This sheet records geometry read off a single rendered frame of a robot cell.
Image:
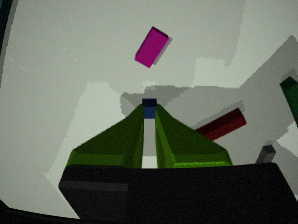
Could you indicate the small dark blue block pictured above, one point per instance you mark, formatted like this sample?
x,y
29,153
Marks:
x,y
149,107

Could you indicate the dark red rod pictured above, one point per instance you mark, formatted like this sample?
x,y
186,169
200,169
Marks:
x,y
223,125

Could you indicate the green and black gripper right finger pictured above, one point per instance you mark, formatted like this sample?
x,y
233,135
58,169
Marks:
x,y
179,146

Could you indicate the dark grey rectangular bar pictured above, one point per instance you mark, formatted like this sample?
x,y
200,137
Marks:
x,y
266,155

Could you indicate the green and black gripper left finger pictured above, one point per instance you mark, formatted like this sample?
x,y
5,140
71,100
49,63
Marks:
x,y
119,145

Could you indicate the magenta rectangular block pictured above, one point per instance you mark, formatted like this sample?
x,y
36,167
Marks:
x,y
151,47

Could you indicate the dark green rod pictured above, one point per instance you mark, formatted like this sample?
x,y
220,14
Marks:
x,y
290,89

